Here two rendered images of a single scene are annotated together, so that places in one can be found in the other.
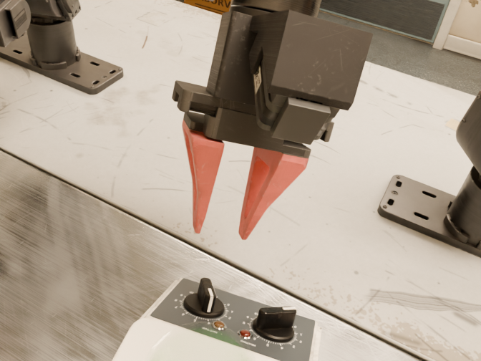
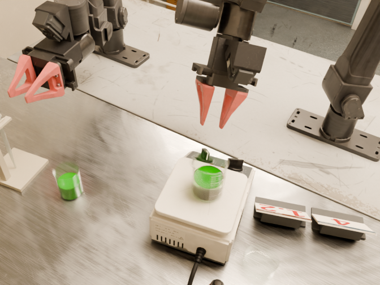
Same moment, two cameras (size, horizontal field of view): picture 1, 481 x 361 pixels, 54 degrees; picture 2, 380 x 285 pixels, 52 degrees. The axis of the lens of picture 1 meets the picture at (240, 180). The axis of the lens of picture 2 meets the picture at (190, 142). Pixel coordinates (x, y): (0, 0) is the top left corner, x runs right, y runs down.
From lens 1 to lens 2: 0.34 m
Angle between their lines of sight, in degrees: 2
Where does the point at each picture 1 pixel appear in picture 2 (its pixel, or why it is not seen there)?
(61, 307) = (138, 164)
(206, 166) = (207, 96)
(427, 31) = (347, 16)
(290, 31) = (240, 48)
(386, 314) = (286, 169)
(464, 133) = (324, 85)
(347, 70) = (258, 60)
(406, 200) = (301, 120)
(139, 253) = (169, 143)
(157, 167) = (173, 104)
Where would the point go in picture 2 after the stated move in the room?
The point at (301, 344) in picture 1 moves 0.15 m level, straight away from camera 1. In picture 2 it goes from (246, 172) to (268, 122)
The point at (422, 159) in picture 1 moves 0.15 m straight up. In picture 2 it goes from (312, 100) to (332, 44)
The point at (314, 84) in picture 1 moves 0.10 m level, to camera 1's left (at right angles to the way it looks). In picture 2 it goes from (247, 64) to (177, 57)
